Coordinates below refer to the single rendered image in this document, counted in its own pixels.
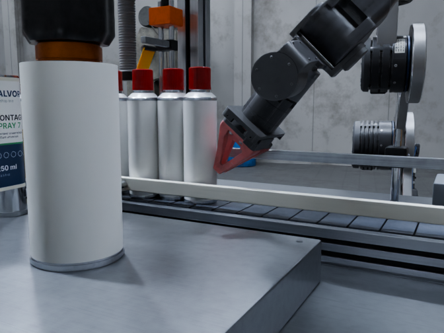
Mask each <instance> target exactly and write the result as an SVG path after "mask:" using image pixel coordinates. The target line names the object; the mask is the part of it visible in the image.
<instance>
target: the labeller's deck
mask: <svg viewBox="0 0 444 333"><path fill-rule="evenodd" d="M122 221H123V243H124V254H123V256H122V257H121V258H119V259H118V260H117V261H115V262H113V263H111V264H109V265H106V266H103V267H99V268H95V269H91V270H83V271H78V272H52V271H47V270H41V269H39V268H37V267H35V266H33V265H32V264H31V263H30V257H29V256H30V238H29V227H28V214H25V215H21V216H16V217H0V333H279V331H280V330H281V329H282V328H283V327H284V325H285V324H286V323H287V321H288V320H289V319H290V318H291V317H292V316H293V314H294V313H295V311H296V310H297V309H298V308H299V307H300V306H301V304H302V303H303V301H304V300H305V299H306V298H307V297H308V296H309V294H310V293H311V292H312V290H313V289H314V288H315V287H316V286H317V284H318V283H319V282H320V269H321V247H322V242H321V240H318V239H310V238H305V237H295V236H290V235H281V234H276V233H267V232H262V231H253V230H248V229H238V228H233V227H224V226H219V225H210V224H205V223H196V222H191V221H182V220H176V219H167V218H162V217H153V216H148V215H139V214H134V213H125V212H122Z"/></svg>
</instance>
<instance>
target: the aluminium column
mask: <svg viewBox="0 0 444 333"><path fill-rule="evenodd" d="M177 8H178V9H182V13H183V26H182V27H178V68H179V69H183V70H184V93H185V94H187V93H188V92H190V90H189V68H190V67H210V0H177Z"/></svg>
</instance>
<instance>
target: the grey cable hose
mask: <svg viewBox="0 0 444 333"><path fill-rule="evenodd" d="M117 1H118V12H119V13H118V14H119V15H118V17H119V18H118V20H119V21H118V22H119V23H118V24H119V26H118V27H119V29H118V30H119V31H118V32H119V37H118V38H119V42H118V43H120V44H119V46H120V47H119V51H120V52H119V54H120V55H119V56H120V57H119V58H120V60H119V61H120V62H119V64H120V65H119V66H120V68H119V69H121V70H120V71H121V72H122V80H123V81H132V70H133V69H137V68H136V67H137V66H136V64H137V63H136V61H137V60H136V59H137V58H136V51H137V50H136V43H137V42H135V41H136V37H135V36H136V34H135V33H136V29H135V28H136V26H135V25H136V24H135V23H136V22H135V20H136V19H135V17H136V16H135V15H136V14H135V12H136V11H135V0H117Z"/></svg>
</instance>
